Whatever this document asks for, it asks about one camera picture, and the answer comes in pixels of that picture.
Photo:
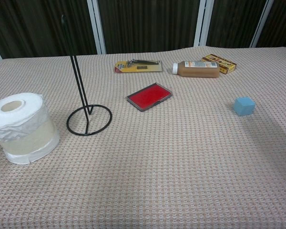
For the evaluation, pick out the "razor in yellow card pack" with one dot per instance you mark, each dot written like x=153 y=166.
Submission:
x=138 y=68

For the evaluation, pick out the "beige waffle weave tablecloth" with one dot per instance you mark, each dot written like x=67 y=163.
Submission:
x=157 y=167

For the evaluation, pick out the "yellow and red small box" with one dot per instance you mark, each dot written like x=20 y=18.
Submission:
x=228 y=65

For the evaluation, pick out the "brown bottle with white cap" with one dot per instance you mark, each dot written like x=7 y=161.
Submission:
x=197 y=71

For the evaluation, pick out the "light blue cube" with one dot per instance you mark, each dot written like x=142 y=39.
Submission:
x=244 y=107

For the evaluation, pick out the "white toilet paper roll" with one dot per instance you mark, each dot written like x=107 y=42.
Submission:
x=26 y=133

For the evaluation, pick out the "red ink stamp pad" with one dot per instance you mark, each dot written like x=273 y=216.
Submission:
x=149 y=96

